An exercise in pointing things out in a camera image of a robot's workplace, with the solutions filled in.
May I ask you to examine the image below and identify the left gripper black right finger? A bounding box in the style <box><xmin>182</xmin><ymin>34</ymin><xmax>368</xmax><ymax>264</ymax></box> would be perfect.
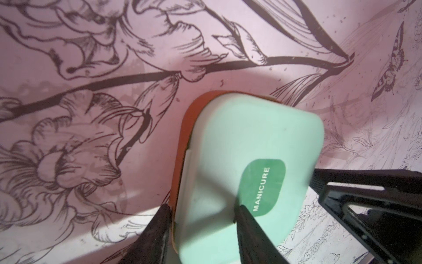
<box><xmin>235</xmin><ymin>205</ymin><xmax>289</xmax><ymax>264</ymax></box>

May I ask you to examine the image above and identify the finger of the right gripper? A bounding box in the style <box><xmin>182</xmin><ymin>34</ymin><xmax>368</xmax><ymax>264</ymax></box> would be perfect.
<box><xmin>309</xmin><ymin>169</ymin><xmax>422</xmax><ymax>264</ymax></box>

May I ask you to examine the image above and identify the green case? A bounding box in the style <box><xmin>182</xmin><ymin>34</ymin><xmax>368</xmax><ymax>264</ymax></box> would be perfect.
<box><xmin>169</xmin><ymin>91</ymin><xmax>324</xmax><ymax>264</ymax></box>

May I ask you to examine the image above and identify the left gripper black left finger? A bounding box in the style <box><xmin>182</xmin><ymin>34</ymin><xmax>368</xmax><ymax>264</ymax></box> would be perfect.
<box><xmin>118</xmin><ymin>203</ymin><xmax>171</xmax><ymax>264</ymax></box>

